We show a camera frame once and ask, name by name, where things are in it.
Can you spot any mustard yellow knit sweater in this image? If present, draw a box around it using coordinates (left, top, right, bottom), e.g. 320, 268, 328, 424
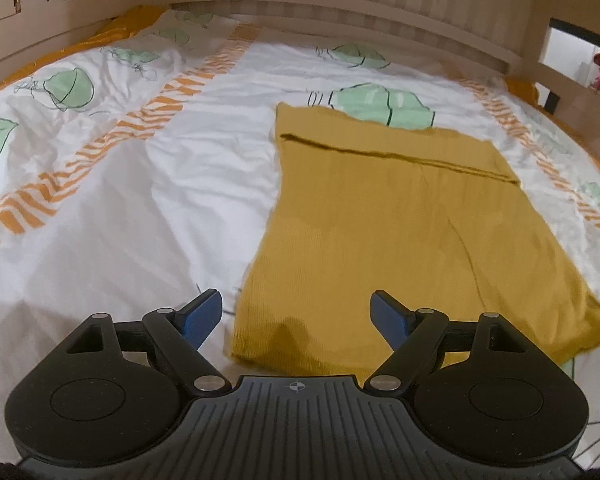
225, 101, 600, 377

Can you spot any orange bedsheet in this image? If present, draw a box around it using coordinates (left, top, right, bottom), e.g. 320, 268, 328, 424
0, 5, 168, 103

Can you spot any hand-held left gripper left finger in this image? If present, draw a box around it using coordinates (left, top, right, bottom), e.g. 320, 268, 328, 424
65, 288, 233, 394

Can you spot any black metal frame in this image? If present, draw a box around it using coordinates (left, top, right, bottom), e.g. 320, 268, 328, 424
545, 0, 600, 117

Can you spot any white leaf-print duvet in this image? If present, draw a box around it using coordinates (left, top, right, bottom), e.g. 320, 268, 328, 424
0, 7, 600, 471

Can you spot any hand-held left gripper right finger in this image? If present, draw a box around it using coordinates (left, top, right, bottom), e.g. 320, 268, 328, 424
362, 290, 532, 394

